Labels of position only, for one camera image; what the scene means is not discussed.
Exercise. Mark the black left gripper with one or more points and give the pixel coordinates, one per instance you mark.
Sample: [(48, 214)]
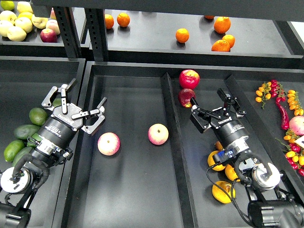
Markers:
[(66, 120)]

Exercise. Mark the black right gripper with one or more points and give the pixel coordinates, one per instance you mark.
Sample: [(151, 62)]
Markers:
[(228, 129)]

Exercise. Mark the yellow pear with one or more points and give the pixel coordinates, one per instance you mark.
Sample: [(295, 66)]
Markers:
[(230, 173), (221, 191), (218, 146), (211, 162)]

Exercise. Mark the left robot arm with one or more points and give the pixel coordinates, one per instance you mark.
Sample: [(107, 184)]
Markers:
[(22, 181)]

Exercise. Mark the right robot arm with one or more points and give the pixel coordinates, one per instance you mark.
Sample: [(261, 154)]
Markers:
[(269, 205)]

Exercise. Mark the green avocado top right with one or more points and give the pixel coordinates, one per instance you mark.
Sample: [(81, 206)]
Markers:
[(57, 102)]

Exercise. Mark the green avocado top left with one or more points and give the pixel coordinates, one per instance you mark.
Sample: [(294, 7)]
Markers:
[(38, 116)]

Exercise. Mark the green avocado centre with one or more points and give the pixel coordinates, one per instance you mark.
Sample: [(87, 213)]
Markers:
[(34, 140)]

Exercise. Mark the yellow pear under gripper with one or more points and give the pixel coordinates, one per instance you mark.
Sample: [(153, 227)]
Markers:
[(211, 162)]

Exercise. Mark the dark avocado middle left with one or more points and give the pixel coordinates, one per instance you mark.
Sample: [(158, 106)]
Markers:
[(25, 131)]

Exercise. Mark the dark avocado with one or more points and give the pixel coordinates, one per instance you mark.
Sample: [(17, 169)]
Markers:
[(20, 154), (25, 131)]

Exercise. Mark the dark avocado bottom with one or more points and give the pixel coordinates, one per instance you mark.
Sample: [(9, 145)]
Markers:
[(20, 154)]

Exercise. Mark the light green avocado left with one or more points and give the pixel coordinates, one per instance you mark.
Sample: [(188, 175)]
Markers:
[(12, 149)]

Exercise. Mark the dark red apple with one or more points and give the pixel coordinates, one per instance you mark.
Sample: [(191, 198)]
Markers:
[(184, 97)]

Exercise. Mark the bright red apple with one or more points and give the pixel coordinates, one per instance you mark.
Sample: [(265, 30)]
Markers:
[(189, 79)]

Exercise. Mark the pink apple left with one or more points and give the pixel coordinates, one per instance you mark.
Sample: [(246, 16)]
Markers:
[(108, 144)]

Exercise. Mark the pink apple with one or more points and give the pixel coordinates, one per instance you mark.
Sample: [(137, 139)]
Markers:
[(158, 134), (108, 144)]

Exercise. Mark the black divided centre tray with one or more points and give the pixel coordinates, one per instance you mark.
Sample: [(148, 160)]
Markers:
[(143, 185)]

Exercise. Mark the orange cherry tomato vine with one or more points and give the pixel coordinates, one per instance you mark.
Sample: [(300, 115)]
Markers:
[(263, 93)]

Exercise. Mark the black left tray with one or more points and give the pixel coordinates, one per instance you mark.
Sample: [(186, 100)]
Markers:
[(24, 83)]

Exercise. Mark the pink apple centre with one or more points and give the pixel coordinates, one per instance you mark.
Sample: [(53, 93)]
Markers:
[(158, 134)]

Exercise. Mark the orange front right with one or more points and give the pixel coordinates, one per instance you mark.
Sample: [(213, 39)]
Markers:
[(221, 46)]

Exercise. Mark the red cherry tomato vine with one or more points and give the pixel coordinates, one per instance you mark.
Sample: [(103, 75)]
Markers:
[(277, 91)]

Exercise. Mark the red chili pepper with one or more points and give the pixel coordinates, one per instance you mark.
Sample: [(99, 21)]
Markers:
[(283, 113)]

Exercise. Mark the orange small right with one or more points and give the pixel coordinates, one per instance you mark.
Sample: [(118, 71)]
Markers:
[(230, 39)]

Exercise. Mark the orange tomato vine right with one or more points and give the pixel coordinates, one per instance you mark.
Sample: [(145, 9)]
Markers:
[(294, 103)]

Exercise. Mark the red apple on shelf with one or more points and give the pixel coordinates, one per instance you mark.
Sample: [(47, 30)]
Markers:
[(48, 36)]

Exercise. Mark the pink apple right edge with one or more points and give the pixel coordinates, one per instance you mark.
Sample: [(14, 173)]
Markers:
[(296, 124)]

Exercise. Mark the large orange right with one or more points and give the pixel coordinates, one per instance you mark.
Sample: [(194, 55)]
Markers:
[(222, 25)]

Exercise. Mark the pink peach on shelf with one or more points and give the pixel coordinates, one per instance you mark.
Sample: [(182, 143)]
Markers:
[(53, 25)]

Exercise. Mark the white price tag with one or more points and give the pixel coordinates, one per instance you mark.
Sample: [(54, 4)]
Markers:
[(300, 141)]

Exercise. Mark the mixed cherry tomato bunch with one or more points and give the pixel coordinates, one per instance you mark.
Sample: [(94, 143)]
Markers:
[(294, 153)]

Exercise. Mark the yellow apple with stem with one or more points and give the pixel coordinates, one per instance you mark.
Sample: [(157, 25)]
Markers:
[(39, 22)]

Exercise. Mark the yellow apple front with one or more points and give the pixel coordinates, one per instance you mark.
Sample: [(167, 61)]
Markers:
[(16, 34)]

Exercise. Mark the yellow apple centre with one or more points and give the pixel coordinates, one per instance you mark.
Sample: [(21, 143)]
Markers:
[(24, 23)]

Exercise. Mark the black shelf upright post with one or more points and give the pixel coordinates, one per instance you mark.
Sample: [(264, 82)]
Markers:
[(95, 20)]

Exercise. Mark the black left shelf post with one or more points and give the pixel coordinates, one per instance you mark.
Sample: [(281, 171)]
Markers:
[(68, 31)]

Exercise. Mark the pink fruit behind post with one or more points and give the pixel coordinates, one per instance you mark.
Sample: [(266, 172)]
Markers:
[(52, 14)]

